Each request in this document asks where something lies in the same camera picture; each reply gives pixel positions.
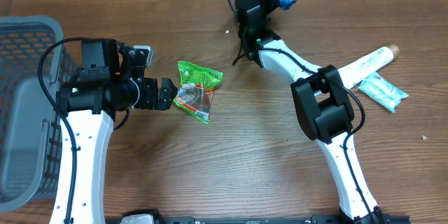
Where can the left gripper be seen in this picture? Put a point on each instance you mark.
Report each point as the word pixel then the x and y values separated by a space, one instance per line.
pixel 151 101

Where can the green snack bag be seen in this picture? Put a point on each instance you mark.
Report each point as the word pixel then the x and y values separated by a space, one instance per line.
pixel 197 89

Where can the white tube gold cap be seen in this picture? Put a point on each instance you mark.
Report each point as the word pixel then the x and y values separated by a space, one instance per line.
pixel 353 73

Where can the light teal tissue pack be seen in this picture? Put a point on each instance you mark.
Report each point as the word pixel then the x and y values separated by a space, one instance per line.
pixel 383 92

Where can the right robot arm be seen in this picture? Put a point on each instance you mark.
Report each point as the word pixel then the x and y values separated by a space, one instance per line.
pixel 322 104

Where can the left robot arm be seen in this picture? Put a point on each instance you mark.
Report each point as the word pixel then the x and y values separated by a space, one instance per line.
pixel 110 79

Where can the grey plastic mesh basket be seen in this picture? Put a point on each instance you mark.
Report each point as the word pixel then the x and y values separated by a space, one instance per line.
pixel 31 138

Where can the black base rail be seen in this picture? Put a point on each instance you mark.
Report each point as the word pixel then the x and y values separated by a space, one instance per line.
pixel 131 217

